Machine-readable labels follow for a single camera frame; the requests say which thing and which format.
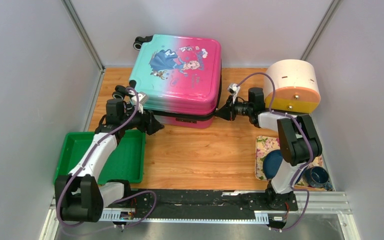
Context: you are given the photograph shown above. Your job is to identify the round pastel drawer cabinet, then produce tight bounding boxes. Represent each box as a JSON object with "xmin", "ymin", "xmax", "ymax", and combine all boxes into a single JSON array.
[{"xmin": 263, "ymin": 59, "xmax": 321, "ymax": 114}]

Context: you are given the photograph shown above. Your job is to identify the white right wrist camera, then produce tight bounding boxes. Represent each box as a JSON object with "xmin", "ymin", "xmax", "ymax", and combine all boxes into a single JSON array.
[{"xmin": 227, "ymin": 83, "xmax": 241, "ymax": 96}]

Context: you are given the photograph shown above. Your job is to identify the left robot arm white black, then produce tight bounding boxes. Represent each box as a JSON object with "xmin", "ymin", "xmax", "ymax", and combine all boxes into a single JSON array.
[{"xmin": 54, "ymin": 99, "xmax": 164, "ymax": 228}]

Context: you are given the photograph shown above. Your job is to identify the dark blue plate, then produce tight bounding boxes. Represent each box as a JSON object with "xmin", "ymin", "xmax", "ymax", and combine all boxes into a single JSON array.
[{"xmin": 262, "ymin": 149, "xmax": 307, "ymax": 186}]

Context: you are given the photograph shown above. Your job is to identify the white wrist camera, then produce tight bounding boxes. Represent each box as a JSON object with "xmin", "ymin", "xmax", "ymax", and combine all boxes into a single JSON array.
[
  {"xmin": 131, "ymin": 92, "xmax": 149, "ymax": 114},
  {"xmin": 227, "ymin": 83, "xmax": 241, "ymax": 96}
]

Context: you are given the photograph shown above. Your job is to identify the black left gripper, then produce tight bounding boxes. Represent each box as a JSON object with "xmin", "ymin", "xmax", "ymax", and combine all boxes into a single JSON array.
[{"xmin": 119, "ymin": 103, "xmax": 165, "ymax": 136}]

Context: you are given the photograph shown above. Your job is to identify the floral pattern tray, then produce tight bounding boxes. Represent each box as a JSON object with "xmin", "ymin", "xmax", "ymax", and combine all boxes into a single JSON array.
[{"xmin": 254, "ymin": 136, "xmax": 326, "ymax": 189}]

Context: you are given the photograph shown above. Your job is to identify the green plastic tray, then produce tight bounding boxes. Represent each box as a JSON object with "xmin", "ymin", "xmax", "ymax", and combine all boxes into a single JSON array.
[{"xmin": 54, "ymin": 129, "xmax": 146, "ymax": 185}]

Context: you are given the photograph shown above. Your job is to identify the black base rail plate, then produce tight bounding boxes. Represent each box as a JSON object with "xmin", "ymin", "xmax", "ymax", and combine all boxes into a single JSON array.
[{"xmin": 112, "ymin": 188, "xmax": 298, "ymax": 220}]

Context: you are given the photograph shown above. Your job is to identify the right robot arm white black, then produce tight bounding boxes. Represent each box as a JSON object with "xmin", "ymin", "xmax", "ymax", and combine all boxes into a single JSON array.
[{"xmin": 215, "ymin": 83, "xmax": 322, "ymax": 210}]

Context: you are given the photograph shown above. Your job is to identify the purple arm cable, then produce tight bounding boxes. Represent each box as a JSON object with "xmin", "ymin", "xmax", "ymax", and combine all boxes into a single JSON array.
[
  {"xmin": 55, "ymin": 86, "xmax": 157, "ymax": 233},
  {"xmin": 234, "ymin": 72, "xmax": 315, "ymax": 232}
]

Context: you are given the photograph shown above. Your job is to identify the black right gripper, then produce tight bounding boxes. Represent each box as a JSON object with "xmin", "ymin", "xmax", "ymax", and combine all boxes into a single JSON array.
[{"xmin": 213, "ymin": 94, "xmax": 252, "ymax": 121}]

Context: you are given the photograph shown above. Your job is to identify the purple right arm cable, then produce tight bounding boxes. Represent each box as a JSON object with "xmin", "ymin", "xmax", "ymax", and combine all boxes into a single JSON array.
[{"xmin": 234, "ymin": 72, "xmax": 315, "ymax": 232}]

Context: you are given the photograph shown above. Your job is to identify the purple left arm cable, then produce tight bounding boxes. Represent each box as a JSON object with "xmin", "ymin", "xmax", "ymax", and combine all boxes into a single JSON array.
[{"xmin": 55, "ymin": 86, "xmax": 157, "ymax": 233}]

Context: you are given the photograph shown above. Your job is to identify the dark blue cup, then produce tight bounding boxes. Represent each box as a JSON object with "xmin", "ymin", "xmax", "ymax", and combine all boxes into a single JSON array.
[{"xmin": 303, "ymin": 166, "xmax": 333, "ymax": 191}]

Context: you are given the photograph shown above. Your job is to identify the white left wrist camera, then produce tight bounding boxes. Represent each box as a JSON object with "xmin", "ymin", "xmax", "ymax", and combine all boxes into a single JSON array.
[{"xmin": 131, "ymin": 92, "xmax": 149, "ymax": 114}]

